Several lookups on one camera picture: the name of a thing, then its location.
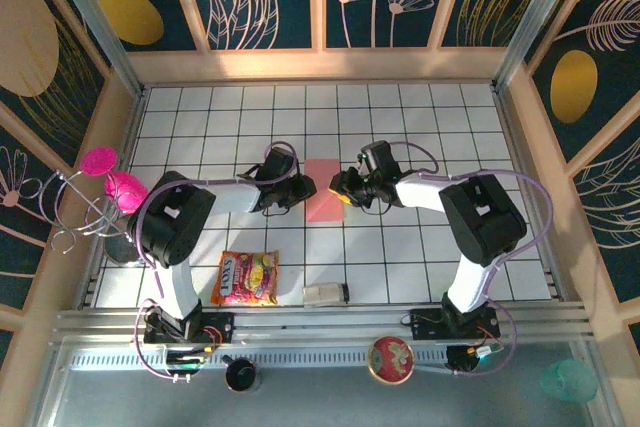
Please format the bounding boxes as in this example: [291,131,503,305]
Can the pink cloth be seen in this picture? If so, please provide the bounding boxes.
[303,159,347,223]

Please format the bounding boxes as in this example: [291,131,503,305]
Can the orange candy bag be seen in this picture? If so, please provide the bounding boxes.
[210,249,280,306]

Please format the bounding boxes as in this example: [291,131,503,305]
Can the small white black box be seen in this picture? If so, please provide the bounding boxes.
[302,282,350,308]

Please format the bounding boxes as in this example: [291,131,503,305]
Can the domed pink round pad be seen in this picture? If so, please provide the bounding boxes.
[103,170,150,215]

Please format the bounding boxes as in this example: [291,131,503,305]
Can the perforated metal strip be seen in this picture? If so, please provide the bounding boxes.
[69,350,451,372]

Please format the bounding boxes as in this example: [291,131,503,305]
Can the red round plate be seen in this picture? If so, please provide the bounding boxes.
[367,335,415,385]

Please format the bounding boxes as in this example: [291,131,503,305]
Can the round steel cup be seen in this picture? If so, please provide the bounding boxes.
[103,234,142,266]

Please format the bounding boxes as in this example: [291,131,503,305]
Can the flat pink round pad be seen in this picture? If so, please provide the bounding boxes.
[81,145,120,177]

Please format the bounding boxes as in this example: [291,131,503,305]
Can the green translucent cup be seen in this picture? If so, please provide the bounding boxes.
[539,358,600,403]

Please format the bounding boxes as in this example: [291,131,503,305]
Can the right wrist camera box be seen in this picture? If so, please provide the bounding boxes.
[358,140,400,178]

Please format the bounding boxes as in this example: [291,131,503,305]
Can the aluminium mounting rail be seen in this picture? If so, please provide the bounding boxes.
[49,302,596,348]

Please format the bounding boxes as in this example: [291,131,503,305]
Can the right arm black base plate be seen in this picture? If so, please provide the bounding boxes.
[409,307,501,341]

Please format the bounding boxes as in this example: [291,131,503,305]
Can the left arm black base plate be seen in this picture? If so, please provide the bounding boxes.
[143,311,236,346]

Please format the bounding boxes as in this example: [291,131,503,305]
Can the silver wire stand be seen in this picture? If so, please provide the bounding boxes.
[38,169,126,253]

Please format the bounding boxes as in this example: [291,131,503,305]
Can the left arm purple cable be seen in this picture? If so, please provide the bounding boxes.
[130,141,301,384]

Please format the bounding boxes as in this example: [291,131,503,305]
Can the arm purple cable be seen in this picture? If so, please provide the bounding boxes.
[130,141,301,384]
[359,141,554,378]

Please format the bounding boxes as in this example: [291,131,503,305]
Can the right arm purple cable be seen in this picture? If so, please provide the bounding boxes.
[359,141,554,378]

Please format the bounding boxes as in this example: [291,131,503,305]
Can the aluminium frame post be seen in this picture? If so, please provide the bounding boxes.
[42,0,147,98]
[492,0,587,91]

